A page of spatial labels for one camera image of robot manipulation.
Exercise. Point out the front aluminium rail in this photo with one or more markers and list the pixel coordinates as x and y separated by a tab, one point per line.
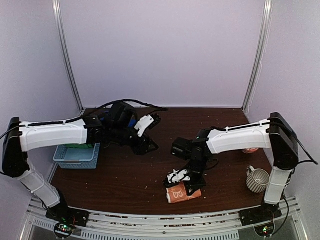
223	225

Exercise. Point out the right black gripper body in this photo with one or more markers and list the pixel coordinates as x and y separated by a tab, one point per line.
198	165

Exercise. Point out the right aluminium frame post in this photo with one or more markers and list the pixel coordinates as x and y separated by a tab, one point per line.
261	47

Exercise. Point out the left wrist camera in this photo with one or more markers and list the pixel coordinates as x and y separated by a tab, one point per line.
147	122

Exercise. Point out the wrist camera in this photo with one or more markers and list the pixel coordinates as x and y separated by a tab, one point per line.
147	122
176	177

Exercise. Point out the grey striped mug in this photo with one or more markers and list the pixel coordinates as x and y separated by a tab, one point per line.
257	179

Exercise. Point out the blue towel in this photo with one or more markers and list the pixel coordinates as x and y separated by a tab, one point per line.
121	120

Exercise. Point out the orange bunny pattern towel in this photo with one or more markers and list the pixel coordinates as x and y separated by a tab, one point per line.
178	193

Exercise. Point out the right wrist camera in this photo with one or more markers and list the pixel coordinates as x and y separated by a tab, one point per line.
176	177

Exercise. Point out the orange white patterned bowl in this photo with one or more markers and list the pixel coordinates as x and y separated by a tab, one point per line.
250	150

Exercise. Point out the aluminium frame post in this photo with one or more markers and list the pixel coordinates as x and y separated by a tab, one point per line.
65	53
261	47

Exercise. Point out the light blue plastic basket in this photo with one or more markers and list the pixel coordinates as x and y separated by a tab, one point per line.
82	158

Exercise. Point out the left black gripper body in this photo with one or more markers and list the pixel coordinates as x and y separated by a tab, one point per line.
119	136

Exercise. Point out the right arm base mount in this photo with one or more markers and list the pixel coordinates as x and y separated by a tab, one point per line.
262	219

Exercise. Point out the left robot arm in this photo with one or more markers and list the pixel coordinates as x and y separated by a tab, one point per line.
23	137

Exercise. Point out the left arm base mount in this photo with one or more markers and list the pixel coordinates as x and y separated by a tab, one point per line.
68	223

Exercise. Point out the green rolled towel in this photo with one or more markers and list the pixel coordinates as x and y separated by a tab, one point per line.
80	146

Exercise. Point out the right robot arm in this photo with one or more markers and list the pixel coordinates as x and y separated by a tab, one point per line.
226	189

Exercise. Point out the left aluminium frame post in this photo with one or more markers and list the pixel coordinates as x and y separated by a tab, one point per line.
65	53

